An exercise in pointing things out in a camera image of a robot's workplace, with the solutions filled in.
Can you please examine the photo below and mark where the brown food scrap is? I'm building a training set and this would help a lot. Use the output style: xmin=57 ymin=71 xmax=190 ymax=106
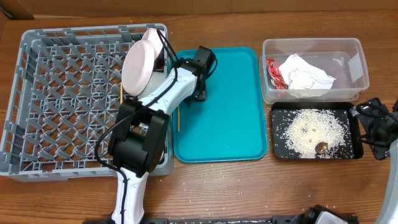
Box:
xmin=315 ymin=142 xmax=328 ymax=155

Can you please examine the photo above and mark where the large white round plate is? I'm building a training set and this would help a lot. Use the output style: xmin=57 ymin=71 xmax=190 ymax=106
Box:
xmin=121 ymin=40 xmax=155 ymax=96

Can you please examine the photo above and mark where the rice pile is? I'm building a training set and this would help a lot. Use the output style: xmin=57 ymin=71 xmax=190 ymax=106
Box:
xmin=272 ymin=109 xmax=354 ymax=159

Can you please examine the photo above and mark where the pink round bowl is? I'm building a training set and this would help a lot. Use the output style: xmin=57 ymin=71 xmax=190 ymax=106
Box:
xmin=142 ymin=28 xmax=165 ymax=59

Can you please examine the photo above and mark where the red snack wrapper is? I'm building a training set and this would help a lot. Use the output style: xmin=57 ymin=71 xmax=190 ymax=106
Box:
xmin=266 ymin=58 xmax=287 ymax=90

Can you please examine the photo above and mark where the white napkin waste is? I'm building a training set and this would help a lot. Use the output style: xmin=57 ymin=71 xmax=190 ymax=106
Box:
xmin=279 ymin=54 xmax=336 ymax=98

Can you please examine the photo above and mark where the grey-white round bowl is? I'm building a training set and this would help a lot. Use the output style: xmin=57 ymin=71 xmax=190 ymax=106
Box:
xmin=139 ymin=72 xmax=166 ymax=98

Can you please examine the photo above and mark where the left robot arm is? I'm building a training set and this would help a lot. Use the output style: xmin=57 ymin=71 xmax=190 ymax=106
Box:
xmin=108 ymin=58 xmax=218 ymax=223

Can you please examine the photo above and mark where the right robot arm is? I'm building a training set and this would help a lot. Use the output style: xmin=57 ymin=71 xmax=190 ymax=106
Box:
xmin=350 ymin=98 xmax=397 ymax=224

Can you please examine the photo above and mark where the black rectangular waste tray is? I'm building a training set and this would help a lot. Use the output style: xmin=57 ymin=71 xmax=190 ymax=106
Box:
xmin=271 ymin=102 xmax=364 ymax=160

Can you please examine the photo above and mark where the clear plastic waste bin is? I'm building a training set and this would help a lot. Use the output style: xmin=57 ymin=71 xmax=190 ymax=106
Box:
xmin=259 ymin=38 xmax=369 ymax=104

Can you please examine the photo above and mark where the teal plastic serving tray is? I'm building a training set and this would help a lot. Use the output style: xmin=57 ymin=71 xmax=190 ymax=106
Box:
xmin=173 ymin=47 xmax=269 ymax=163

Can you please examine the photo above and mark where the grey plastic dish rack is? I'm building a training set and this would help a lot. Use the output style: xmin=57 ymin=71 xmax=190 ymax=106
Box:
xmin=1 ymin=23 xmax=167 ymax=182

